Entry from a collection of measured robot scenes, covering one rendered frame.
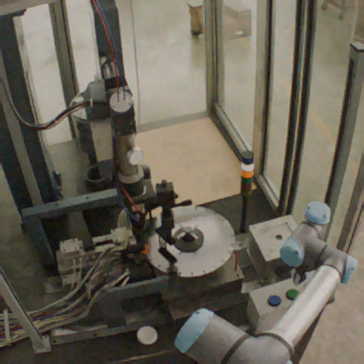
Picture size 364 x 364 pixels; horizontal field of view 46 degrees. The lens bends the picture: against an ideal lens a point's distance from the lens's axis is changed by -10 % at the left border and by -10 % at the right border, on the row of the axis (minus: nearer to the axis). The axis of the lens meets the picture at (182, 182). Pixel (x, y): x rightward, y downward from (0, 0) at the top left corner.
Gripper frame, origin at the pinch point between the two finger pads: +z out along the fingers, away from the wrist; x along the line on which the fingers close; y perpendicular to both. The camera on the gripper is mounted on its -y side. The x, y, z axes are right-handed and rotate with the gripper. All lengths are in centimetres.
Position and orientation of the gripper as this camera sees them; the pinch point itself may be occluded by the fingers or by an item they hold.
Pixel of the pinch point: (294, 282)
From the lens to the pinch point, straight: 155.3
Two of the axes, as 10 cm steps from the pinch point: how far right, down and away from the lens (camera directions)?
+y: 9.6, -2.2, 1.7
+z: 0.4, 7.3, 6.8
